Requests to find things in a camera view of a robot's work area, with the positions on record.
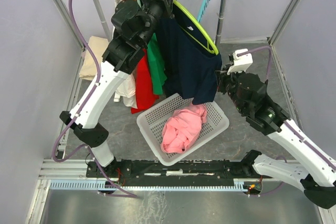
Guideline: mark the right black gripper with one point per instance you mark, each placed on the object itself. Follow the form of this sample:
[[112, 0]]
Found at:
[[222, 77]]

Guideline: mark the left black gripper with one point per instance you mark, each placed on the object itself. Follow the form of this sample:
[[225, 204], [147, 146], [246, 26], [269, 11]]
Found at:
[[166, 2]]

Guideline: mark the yellow green hanger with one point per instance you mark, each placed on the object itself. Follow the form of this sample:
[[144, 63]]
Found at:
[[210, 45]]

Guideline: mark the navy blue t shirt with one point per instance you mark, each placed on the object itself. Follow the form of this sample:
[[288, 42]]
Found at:
[[189, 67]]

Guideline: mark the pink t shirt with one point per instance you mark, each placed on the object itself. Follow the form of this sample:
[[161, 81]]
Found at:
[[183, 128]]

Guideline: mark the green t shirt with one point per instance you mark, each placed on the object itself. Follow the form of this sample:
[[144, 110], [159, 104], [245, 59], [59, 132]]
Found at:
[[156, 65]]

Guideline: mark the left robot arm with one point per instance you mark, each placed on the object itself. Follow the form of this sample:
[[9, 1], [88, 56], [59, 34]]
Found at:
[[135, 23]]

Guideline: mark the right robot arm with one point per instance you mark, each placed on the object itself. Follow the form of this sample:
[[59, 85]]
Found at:
[[315, 176]]

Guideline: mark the red t shirt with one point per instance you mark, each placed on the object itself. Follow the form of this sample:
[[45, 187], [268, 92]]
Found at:
[[144, 95]]

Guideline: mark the white t shirt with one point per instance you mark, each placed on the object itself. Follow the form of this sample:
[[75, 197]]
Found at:
[[126, 90]]

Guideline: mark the white plastic basket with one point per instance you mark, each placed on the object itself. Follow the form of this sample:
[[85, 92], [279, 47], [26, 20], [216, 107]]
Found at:
[[151, 123]]

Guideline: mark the folded beige cloth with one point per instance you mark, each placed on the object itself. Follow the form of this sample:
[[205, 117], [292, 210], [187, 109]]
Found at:
[[98, 46]]

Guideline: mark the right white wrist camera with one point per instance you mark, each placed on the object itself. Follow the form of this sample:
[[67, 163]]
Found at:
[[240, 61]]

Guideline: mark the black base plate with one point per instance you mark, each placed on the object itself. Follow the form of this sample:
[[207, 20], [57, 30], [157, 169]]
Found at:
[[184, 173]]

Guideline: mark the light blue cable duct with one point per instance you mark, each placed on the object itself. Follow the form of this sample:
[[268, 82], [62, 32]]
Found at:
[[101, 185]]

